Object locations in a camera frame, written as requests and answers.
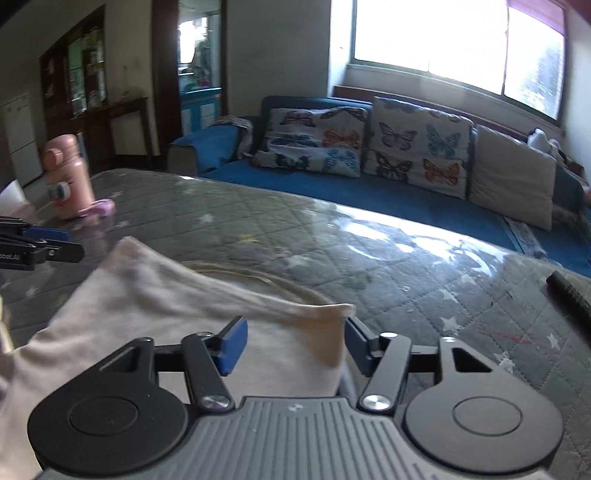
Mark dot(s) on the window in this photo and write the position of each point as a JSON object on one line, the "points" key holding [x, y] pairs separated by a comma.
{"points": [[511, 49]]}

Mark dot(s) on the white plush toy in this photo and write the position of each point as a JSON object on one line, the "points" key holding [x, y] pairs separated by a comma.
{"points": [[538, 140]]}

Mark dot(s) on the blue sofa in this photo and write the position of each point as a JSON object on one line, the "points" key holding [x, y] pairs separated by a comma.
{"points": [[210, 152]]}

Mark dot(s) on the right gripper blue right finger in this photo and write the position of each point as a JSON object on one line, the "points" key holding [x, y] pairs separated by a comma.
{"points": [[386, 359]]}

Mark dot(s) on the grey blanket on sofa arm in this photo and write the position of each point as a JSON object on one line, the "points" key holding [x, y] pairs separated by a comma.
{"points": [[244, 139]]}

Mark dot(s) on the butterfly cushion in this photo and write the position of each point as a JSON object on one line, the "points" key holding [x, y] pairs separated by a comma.
{"points": [[419, 146], [328, 141]]}

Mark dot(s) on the left butterfly cushion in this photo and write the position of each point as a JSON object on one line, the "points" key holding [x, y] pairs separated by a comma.
{"points": [[328, 141]]}

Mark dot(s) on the dark wooden cabinet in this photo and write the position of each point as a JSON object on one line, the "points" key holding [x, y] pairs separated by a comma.
{"points": [[73, 75]]}

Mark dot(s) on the white refrigerator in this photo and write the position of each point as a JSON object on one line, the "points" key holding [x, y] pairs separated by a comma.
{"points": [[21, 141]]}

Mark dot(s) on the plain beige cushion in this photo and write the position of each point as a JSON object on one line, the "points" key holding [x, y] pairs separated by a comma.
{"points": [[512, 179]]}

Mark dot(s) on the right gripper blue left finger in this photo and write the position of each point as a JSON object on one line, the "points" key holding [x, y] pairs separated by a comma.
{"points": [[205, 359]]}

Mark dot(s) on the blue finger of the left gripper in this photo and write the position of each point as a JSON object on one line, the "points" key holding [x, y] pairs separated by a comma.
{"points": [[25, 254], [19, 227]]}

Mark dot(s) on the right butterfly cushion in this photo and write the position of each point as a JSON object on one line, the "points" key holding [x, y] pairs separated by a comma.
{"points": [[419, 146]]}

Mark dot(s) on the pink cartoon water bottle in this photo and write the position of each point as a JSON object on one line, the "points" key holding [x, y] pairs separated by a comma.
{"points": [[67, 177]]}

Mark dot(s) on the black comb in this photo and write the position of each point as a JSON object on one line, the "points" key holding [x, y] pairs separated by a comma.
{"points": [[571, 302]]}

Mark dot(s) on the cream knit garment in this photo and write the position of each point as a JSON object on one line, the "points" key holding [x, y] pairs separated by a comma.
{"points": [[294, 349]]}

